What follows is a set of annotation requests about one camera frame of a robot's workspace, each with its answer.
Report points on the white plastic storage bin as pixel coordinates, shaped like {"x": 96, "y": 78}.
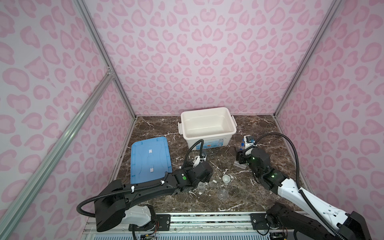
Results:
{"x": 215, "y": 126}

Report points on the clear round dish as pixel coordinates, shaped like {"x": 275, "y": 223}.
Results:
{"x": 222, "y": 194}

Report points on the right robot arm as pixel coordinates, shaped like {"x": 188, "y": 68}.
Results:
{"x": 322, "y": 220}

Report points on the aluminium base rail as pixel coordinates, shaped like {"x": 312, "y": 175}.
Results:
{"x": 221, "y": 226}

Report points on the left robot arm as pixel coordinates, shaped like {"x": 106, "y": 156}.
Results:
{"x": 116, "y": 198}

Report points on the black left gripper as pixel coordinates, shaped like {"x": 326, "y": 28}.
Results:
{"x": 209, "y": 178}

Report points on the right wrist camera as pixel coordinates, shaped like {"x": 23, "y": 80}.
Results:
{"x": 249, "y": 141}

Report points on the clear glass flask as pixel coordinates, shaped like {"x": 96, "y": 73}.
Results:
{"x": 201, "y": 187}

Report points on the clear test tube rack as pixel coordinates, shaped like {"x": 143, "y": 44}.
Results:
{"x": 242, "y": 166}

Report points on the blue plastic bin lid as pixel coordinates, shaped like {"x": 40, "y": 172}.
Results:
{"x": 150, "y": 160}

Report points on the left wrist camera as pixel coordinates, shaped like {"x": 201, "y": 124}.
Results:
{"x": 199, "y": 159}

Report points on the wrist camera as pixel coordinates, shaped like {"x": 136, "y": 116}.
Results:
{"x": 199, "y": 159}
{"x": 249, "y": 141}

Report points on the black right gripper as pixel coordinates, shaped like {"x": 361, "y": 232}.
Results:
{"x": 240, "y": 155}

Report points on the blue capped test tube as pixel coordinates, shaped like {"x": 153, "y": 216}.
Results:
{"x": 243, "y": 146}

